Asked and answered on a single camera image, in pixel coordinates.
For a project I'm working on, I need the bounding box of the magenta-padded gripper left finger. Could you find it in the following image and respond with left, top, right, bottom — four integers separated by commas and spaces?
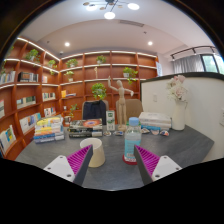
43, 144, 94, 187

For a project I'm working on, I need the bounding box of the window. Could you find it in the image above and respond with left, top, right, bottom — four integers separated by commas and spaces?
200, 53, 224, 75

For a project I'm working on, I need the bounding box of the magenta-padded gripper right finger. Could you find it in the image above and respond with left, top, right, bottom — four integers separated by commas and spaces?
134, 144, 183, 186

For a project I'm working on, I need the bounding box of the black ceiling track rail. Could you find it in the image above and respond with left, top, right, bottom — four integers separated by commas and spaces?
169, 45, 218, 61

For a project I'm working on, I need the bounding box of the ceiling air vent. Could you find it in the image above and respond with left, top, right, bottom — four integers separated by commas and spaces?
118, 19, 145, 28

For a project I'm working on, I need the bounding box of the white partition with dark top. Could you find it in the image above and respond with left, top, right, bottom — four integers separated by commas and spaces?
139, 71, 224, 163

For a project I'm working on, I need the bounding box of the tan chair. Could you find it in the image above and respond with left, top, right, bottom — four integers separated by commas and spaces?
115, 98, 144, 124

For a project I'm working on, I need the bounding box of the green and white carton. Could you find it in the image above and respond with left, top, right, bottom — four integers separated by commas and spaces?
105, 110, 116, 132

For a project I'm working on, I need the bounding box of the stack of dark books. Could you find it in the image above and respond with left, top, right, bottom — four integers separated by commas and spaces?
67, 118, 104, 139

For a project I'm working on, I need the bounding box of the branched ceiling lamp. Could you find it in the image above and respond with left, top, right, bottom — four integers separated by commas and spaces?
82, 0, 141, 20

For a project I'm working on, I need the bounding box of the chair with dark jacket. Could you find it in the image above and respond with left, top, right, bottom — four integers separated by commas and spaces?
81, 99, 108, 126

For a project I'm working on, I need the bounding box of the clear blue-capped water bottle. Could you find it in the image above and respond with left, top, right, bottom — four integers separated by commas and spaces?
123, 116, 142, 163

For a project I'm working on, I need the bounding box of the stack of white books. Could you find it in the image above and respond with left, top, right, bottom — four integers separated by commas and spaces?
138, 111, 173, 131

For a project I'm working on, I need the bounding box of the white vase with flowers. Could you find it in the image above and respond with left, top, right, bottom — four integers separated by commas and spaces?
166, 74, 189, 132

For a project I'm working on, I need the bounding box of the wooden artist mannequin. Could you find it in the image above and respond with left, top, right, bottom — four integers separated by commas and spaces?
107, 75, 135, 132

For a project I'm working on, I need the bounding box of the cream ribbed cup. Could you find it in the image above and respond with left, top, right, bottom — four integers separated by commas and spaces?
79, 137, 106, 168

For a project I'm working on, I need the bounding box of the stack of colourful books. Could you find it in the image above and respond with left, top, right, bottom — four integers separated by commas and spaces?
33, 115, 66, 144

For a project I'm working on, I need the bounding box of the grey curtain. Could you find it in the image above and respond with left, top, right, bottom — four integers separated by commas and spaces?
173, 54, 205, 74

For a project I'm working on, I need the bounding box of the orange wooden shelf unit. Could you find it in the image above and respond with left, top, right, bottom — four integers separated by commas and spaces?
0, 36, 159, 161

